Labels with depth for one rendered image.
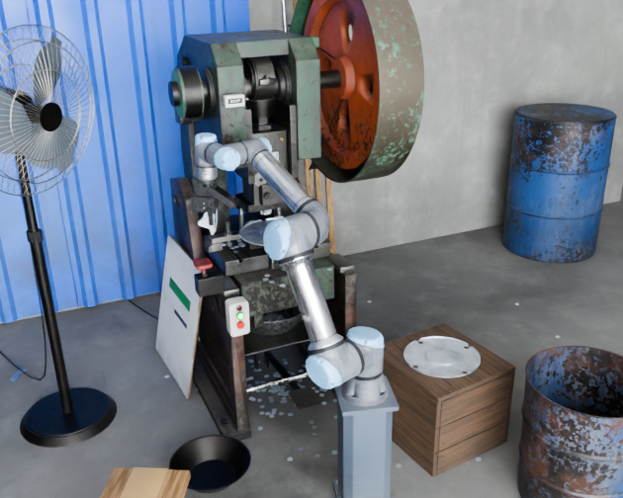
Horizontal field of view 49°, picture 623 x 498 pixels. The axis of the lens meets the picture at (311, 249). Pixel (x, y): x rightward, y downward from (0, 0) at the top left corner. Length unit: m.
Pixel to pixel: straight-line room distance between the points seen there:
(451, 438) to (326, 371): 0.74
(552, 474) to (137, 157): 2.51
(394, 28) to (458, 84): 2.09
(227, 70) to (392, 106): 0.58
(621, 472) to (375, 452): 0.78
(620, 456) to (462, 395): 0.54
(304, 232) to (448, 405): 0.87
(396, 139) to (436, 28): 1.93
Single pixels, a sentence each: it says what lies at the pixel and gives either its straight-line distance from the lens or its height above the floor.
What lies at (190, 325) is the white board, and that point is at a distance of 3.02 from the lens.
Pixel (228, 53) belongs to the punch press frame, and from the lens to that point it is 2.52.
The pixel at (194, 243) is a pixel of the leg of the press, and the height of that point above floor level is 0.66.
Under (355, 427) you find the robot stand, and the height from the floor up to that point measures 0.38.
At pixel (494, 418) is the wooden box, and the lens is 2.77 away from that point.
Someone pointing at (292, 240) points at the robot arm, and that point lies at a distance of 2.04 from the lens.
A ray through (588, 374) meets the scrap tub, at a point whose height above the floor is 0.37.
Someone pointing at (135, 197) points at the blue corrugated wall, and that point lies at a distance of 3.82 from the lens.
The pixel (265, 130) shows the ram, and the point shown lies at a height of 1.17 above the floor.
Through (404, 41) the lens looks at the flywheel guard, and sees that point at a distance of 2.48.
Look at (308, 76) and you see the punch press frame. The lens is 2.59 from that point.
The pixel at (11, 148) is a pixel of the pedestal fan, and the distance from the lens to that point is 2.48.
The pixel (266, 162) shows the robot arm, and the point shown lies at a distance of 2.30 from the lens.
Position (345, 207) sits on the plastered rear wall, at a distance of 4.31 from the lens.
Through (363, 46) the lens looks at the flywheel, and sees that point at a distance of 2.66.
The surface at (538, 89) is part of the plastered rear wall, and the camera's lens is 4.95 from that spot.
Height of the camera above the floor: 1.77
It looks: 23 degrees down
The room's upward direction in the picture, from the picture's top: 1 degrees counter-clockwise
